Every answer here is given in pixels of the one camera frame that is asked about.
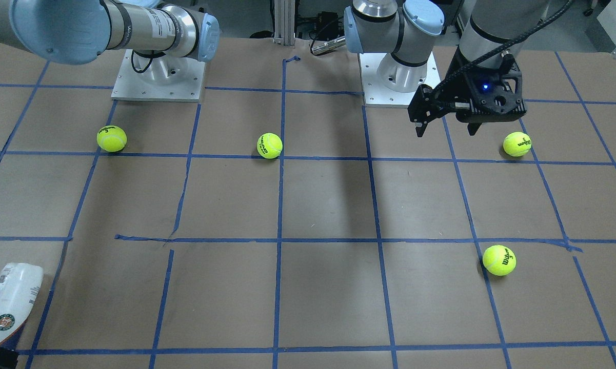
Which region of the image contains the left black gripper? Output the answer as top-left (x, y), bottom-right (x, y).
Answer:
top-left (408, 52), bottom-right (527, 137)

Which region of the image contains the white tennis ball can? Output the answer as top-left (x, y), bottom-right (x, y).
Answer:
top-left (0, 262), bottom-right (44, 350)

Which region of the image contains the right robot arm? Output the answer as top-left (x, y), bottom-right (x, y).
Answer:
top-left (0, 1), bottom-right (220, 368)

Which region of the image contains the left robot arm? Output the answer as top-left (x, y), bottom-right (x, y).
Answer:
top-left (344, 1), bottom-right (572, 136)

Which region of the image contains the tennis ball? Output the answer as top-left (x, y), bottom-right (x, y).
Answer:
top-left (96, 125), bottom-right (127, 152)
top-left (482, 244), bottom-right (516, 276)
top-left (502, 132), bottom-right (531, 157)

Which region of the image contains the tennis ball centre Head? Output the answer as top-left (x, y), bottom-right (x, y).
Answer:
top-left (256, 133), bottom-right (284, 159)

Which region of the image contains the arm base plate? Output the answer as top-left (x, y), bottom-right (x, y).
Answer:
top-left (359, 52), bottom-right (441, 108)
top-left (111, 49), bottom-right (206, 103)

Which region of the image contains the aluminium frame post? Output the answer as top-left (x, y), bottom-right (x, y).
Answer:
top-left (273, 0), bottom-right (296, 47)

